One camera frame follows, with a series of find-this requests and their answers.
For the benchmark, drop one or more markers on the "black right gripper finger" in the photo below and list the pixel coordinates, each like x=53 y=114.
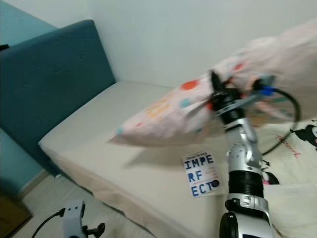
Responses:
x=214 y=82

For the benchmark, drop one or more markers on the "pink dotted pillow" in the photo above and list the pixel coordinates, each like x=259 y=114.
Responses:
x=168 y=114

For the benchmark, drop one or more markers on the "white book with blue letters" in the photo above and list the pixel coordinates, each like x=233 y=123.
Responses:
x=200 y=173

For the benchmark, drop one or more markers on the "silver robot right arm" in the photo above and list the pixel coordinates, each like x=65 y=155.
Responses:
x=247 y=158

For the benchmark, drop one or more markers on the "cream bed mattress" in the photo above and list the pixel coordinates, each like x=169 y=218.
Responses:
x=129 y=158

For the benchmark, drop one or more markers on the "brown cardboard box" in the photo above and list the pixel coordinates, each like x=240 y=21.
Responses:
x=12 y=218

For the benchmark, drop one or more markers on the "cream cartoon print duvet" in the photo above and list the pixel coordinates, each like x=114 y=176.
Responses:
x=297 y=168

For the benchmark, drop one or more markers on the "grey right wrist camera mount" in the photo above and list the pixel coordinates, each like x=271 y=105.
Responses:
x=262 y=80

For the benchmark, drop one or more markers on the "blue upholstered bed frame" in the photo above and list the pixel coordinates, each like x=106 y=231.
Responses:
x=49 y=79

